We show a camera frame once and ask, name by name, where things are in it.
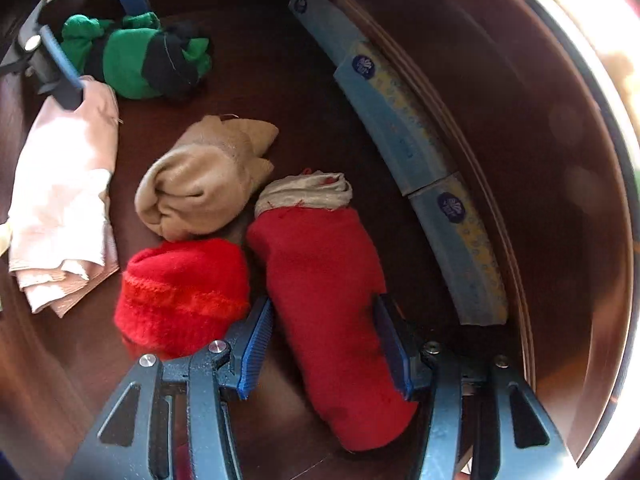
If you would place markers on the beige underwear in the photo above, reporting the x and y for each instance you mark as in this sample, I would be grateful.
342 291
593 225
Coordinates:
195 185

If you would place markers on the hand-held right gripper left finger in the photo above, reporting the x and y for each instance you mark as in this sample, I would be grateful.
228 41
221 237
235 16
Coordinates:
255 340

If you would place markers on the red knit underwear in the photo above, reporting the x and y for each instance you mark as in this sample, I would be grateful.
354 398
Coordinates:
180 290

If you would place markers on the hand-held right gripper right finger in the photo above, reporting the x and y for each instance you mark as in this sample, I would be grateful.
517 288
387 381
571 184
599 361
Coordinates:
395 350

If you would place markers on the green black underwear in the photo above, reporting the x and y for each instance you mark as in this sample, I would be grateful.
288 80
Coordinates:
130 60

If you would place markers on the dark red white-banded underwear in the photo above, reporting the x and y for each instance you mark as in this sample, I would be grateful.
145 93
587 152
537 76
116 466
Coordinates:
320 280

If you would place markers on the pink underwear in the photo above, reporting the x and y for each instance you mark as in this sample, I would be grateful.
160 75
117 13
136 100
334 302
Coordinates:
60 185

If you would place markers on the dark wooden drawer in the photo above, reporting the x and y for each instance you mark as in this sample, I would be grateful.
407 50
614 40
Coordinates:
280 85

